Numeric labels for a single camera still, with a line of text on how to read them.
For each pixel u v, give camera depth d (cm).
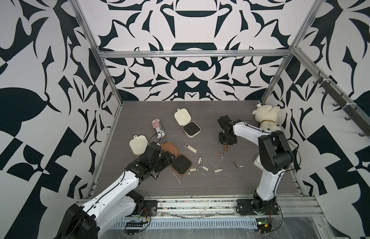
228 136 78
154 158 65
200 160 90
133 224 73
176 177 85
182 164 89
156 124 104
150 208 74
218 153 93
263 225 71
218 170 85
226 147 94
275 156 51
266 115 102
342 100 60
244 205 74
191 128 103
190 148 94
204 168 87
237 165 87
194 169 87
